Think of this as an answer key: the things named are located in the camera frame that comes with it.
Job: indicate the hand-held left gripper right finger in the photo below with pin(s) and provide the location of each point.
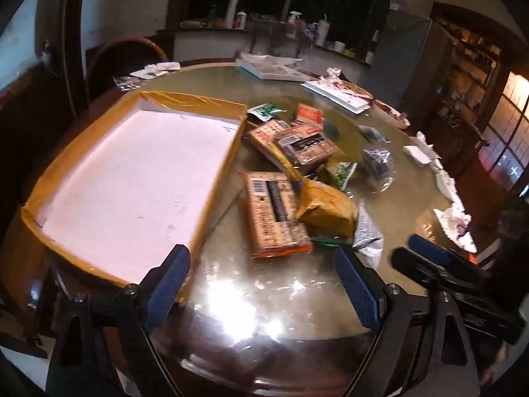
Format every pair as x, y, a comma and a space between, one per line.
357, 293

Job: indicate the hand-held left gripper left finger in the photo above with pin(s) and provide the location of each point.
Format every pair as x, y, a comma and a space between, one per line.
165, 287

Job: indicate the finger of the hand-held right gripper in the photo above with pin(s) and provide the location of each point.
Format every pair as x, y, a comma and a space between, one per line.
417, 269
430, 250

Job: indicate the thin green strip packet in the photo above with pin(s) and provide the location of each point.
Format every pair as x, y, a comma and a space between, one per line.
326, 241

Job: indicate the white printed snack packet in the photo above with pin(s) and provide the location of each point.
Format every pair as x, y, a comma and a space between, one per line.
368, 231

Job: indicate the yellow snack bag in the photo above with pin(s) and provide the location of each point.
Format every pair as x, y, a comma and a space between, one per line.
326, 202

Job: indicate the clear dark cookie packet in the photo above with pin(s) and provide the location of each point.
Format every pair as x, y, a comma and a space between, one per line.
378, 161

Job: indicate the white-lined cardboard tray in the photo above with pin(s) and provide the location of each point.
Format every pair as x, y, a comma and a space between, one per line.
132, 186

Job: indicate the large orange cracker packet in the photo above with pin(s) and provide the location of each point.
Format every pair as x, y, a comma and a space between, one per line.
272, 215

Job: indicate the brown cracker packet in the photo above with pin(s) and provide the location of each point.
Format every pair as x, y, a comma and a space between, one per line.
306, 147

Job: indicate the crumpled white tissue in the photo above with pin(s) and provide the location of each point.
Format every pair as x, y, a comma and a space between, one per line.
446, 182
454, 221
421, 153

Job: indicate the green snack packet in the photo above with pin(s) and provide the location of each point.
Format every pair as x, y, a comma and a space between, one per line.
341, 173
264, 111

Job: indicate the small teal snack packet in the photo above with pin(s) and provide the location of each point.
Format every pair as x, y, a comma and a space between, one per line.
374, 133

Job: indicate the lattice window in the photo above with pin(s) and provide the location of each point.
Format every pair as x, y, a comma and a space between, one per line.
506, 132

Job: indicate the plate with food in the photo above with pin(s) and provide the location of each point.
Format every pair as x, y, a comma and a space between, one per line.
392, 113

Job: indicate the dark round snack packet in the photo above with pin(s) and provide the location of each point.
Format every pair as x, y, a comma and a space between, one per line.
330, 130

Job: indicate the dark wooden cabinet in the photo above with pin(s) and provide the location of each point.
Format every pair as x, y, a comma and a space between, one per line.
463, 91

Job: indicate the white rectangular tray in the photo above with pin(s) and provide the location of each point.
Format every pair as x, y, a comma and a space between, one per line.
339, 95

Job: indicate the small orange biscuit packet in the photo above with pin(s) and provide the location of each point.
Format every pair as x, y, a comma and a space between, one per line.
310, 115

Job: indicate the grey refrigerator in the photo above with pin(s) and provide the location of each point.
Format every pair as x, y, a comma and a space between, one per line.
403, 58

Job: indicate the crumpled red white wrapper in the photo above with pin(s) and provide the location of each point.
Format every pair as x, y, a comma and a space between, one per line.
332, 75

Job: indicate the clear plastic wrappers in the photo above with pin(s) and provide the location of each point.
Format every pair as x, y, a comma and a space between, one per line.
126, 84

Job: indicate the white paper scraps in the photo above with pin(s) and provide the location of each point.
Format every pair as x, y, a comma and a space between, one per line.
155, 69

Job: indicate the white cup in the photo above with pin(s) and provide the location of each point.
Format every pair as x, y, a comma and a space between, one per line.
339, 46

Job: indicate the wooden chair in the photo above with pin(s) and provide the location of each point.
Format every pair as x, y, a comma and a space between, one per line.
124, 58

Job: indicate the flat white box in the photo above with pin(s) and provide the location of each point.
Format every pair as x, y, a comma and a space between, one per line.
272, 70

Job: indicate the white tumbler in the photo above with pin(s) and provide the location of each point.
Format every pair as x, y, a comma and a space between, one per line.
322, 31

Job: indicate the white red jar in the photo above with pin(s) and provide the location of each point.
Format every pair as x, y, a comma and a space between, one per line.
240, 20

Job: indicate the white paper roll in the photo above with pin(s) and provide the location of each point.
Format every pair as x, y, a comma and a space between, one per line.
231, 12

